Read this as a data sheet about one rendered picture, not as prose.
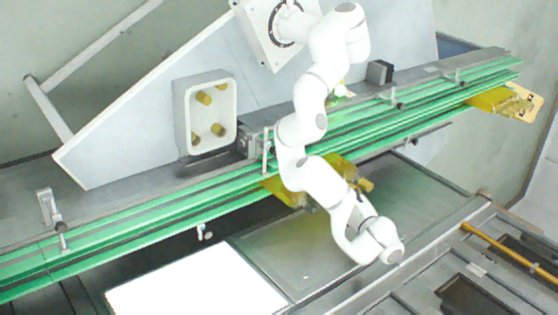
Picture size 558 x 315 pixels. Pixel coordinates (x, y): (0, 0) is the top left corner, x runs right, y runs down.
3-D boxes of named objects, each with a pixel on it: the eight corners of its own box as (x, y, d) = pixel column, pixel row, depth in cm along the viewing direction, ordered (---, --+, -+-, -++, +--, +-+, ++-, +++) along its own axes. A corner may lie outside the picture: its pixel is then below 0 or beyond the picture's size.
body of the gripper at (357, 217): (379, 239, 137) (359, 217, 145) (385, 212, 131) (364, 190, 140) (357, 245, 134) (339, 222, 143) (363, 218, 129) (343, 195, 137)
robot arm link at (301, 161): (368, 157, 117) (334, 164, 130) (313, 98, 112) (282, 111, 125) (336, 207, 111) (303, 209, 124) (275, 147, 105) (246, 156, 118)
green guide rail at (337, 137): (258, 158, 153) (273, 169, 148) (258, 156, 153) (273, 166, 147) (506, 70, 248) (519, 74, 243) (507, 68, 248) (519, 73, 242)
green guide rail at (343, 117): (259, 139, 149) (274, 150, 144) (259, 136, 149) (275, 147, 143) (510, 57, 244) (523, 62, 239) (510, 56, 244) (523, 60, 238)
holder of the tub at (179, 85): (176, 158, 149) (187, 169, 144) (171, 80, 135) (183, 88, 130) (220, 145, 158) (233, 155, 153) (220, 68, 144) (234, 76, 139)
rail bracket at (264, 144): (247, 165, 151) (270, 183, 143) (248, 119, 143) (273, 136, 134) (254, 162, 153) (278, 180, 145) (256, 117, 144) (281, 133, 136)
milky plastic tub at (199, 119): (175, 146, 146) (188, 157, 140) (171, 80, 134) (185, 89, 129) (221, 131, 155) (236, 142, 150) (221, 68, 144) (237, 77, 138)
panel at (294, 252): (100, 299, 124) (153, 390, 101) (98, 291, 122) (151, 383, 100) (333, 194, 173) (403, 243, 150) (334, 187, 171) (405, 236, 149)
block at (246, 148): (234, 152, 155) (247, 160, 150) (234, 126, 150) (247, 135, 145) (243, 149, 157) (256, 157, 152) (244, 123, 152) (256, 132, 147)
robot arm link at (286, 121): (290, 80, 122) (257, 115, 116) (319, 64, 111) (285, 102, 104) (323, 118, 126) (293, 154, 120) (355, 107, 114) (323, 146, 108)
